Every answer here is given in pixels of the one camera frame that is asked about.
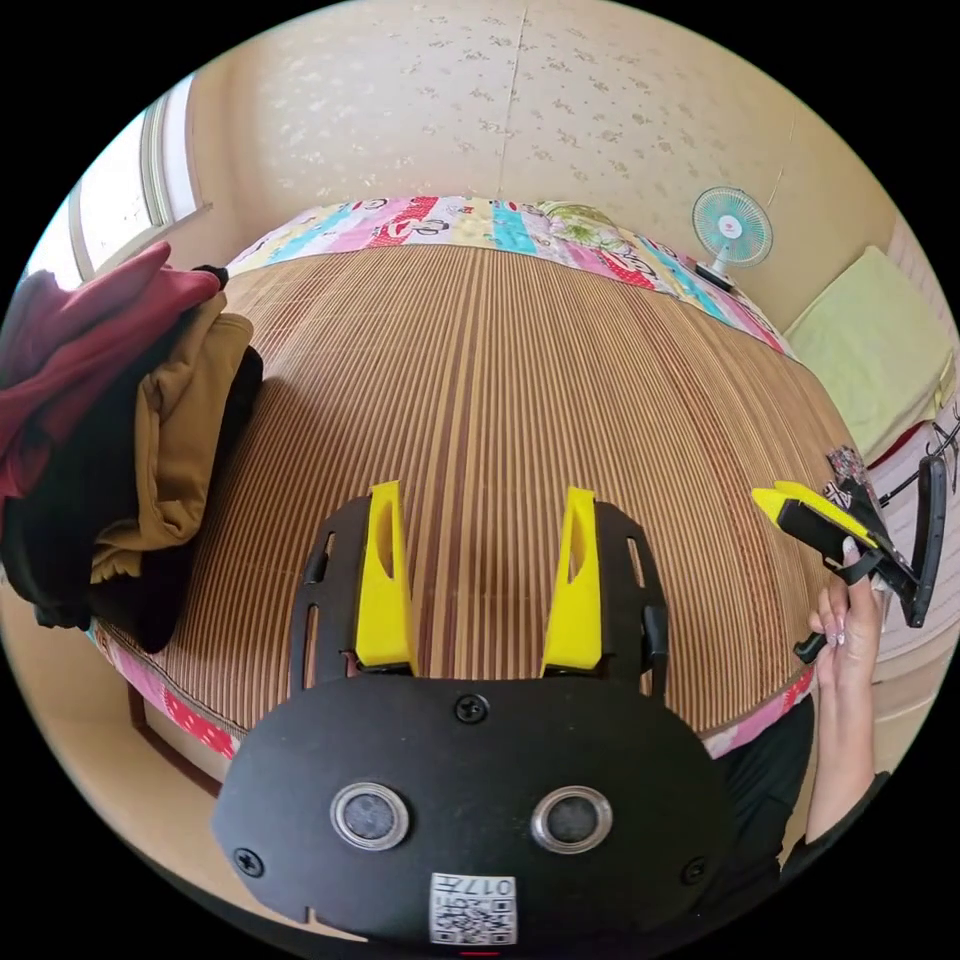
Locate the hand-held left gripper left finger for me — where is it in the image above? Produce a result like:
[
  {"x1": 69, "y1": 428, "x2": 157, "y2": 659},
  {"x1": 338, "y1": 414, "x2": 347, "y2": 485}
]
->
[{"x1": 354, "y1": 480, "x2": 415, "y2": 671}]

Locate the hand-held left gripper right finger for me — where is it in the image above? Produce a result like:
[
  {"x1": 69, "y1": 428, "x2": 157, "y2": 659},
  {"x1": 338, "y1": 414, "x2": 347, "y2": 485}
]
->
[{"x1": 541, "y1": 485, "x2": 604, "y2": 670}]

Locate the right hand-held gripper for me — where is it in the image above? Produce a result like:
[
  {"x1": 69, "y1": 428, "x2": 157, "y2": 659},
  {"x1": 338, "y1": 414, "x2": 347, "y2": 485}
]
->
[{"x1": 751, "y1": 479, "x2": 915, "y2": 666}]

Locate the person's right forearm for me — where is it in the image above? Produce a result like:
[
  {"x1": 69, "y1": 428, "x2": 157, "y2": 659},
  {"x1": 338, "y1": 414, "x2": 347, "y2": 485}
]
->
[{"x1": 803, "y1": 671, "x2": 880, "y2": 845}]

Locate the person's right hand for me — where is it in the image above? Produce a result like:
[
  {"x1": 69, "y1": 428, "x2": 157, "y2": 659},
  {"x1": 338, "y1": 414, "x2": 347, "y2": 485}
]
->
[{"x1": 808, "y1": 535, "x2": 885, "y2": 690}]

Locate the light green pillow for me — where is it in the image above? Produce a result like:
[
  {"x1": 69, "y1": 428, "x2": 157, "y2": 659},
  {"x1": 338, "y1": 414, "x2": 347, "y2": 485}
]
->
[{"x1": 782, "y1": 245, "x2": 955, "y2": 460}]

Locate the bed with woven mat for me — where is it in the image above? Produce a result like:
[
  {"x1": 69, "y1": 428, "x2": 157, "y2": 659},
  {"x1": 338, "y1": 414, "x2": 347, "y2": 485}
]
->
[{"x1": 86, "y1": 195, "x2": 873, "y2": 765}]

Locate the person's body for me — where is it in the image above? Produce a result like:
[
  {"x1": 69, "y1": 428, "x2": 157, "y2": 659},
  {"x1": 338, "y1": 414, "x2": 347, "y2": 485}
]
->
[{"x1": 701, "y1": 695, "x2": 895, "y2": 913}]

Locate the small white and teal fan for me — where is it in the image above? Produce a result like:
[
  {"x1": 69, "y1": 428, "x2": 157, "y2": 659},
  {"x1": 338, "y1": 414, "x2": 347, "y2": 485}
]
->
[{"x1": 689, "y1": 185, "x2": 775, "y2": 293}]

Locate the pile of clothes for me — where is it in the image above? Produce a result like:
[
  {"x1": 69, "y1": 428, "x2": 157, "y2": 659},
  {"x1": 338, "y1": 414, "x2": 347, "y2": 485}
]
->
[{"x1": 0, "y1": 239, "x2": 266, "y2": 655}]

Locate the window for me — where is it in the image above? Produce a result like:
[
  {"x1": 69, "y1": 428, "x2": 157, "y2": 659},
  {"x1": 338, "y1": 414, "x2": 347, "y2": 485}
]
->
[{"x1": 20, "y1": 80, "x2": 217, "y2": 305}]

